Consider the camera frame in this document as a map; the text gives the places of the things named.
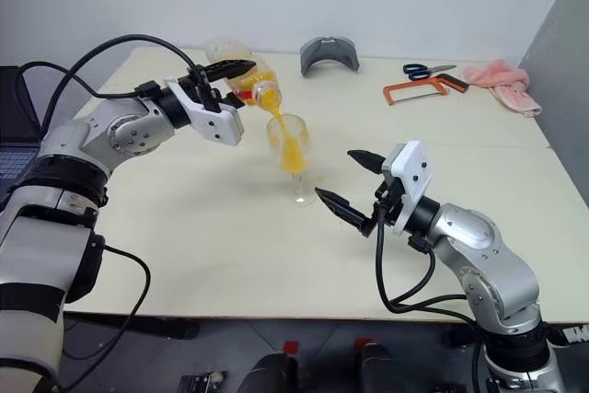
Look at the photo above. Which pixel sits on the dark laptop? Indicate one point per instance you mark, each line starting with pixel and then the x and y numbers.
pixel 14 103

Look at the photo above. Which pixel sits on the clear wine glass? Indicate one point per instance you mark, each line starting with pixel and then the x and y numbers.
pixel 294 149

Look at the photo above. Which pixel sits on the orange frame hacksaw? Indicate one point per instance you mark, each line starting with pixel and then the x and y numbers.
pixel 395 91

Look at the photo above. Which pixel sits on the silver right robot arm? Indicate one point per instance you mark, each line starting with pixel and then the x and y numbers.
pixel 478 246

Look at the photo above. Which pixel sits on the pink cloth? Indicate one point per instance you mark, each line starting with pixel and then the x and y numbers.
pixel 506 80

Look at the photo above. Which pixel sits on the dark rounded shape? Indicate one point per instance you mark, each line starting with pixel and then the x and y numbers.
pixel 377 367
pixel 276 372

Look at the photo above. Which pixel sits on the grey curved plastic part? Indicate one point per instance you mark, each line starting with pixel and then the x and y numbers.
pixel 313 52

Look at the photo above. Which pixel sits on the small red tag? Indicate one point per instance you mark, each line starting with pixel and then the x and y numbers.
pixel 362 342
pixel 291 346

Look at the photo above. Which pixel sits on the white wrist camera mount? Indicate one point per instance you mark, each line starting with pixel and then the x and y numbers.
pixel 412 172
pixel 216 123

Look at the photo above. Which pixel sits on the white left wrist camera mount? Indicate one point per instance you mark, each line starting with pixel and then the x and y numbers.
pixel 216 123

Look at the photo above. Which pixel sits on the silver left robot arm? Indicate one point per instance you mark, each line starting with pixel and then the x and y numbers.
pixel 69 153

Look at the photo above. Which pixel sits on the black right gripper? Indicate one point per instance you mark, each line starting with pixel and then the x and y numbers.
pixel 389 204

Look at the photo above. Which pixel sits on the clear bottle with orange drink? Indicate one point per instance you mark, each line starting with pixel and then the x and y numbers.
pixel 262 82

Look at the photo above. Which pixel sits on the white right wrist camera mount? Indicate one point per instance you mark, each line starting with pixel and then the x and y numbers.
pixel 412 172

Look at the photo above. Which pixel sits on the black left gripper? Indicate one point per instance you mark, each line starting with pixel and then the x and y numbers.
pixel 202 89

